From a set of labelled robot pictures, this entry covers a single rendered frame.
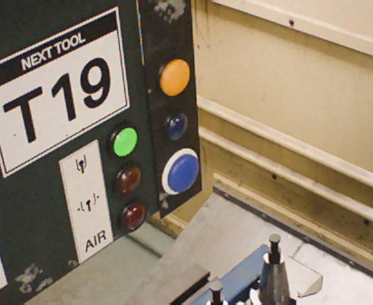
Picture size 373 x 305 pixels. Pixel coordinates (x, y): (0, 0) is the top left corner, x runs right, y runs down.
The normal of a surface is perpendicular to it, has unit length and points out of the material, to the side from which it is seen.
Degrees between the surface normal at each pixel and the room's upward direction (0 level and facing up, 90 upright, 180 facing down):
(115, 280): 0
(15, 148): 90
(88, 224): 90
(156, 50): 90
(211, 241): 25
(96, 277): 0
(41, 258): 90
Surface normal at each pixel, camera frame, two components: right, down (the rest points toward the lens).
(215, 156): -0.69, 0.45
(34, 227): 0.72, 0.37
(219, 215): -0.34, -0.55
